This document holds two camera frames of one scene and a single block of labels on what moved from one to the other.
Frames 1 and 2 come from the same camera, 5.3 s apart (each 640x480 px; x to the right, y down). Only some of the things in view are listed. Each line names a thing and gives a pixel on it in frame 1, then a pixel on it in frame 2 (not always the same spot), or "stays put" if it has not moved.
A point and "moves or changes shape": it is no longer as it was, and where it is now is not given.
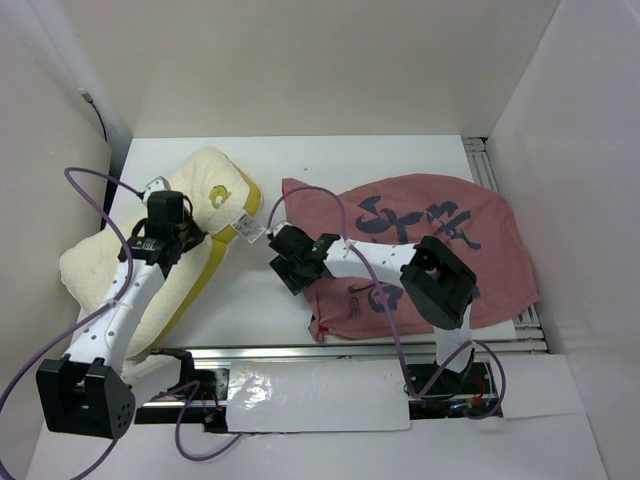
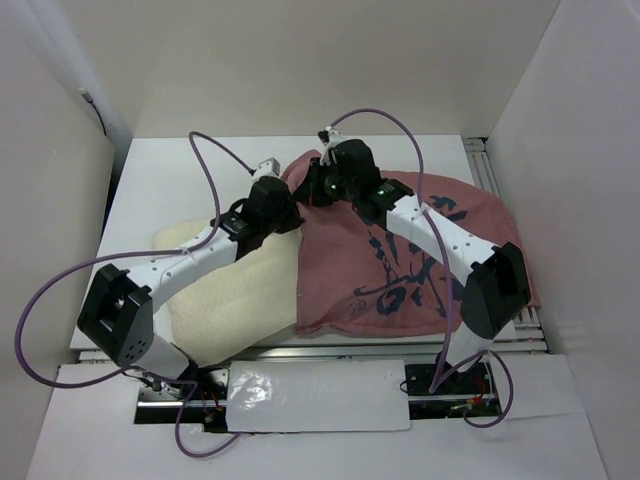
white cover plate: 317,396 stays put
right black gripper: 284,269 -> 308,192
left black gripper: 196,233 -> 295,218
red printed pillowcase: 464,221 moves or changes shape
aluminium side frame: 530,337 stays put
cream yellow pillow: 224,195 -> 238,302
